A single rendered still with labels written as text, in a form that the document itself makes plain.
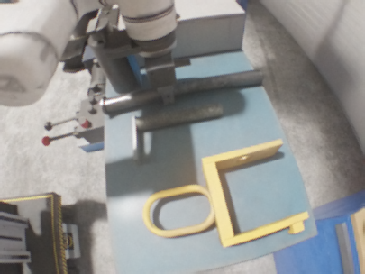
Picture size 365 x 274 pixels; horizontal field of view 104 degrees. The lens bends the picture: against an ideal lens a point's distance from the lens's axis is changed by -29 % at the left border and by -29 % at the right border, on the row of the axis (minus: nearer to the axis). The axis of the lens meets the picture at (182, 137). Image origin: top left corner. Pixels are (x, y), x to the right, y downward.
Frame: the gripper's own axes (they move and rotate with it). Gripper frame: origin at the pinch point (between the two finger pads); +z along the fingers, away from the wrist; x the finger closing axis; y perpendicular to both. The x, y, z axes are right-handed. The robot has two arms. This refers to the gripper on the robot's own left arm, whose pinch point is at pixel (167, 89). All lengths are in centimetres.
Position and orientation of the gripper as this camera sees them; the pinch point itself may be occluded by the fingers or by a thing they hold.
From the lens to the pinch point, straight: 47.2
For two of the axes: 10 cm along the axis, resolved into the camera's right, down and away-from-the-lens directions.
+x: -1.8, -8.8, 4.5
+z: 0.9, 4.4, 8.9
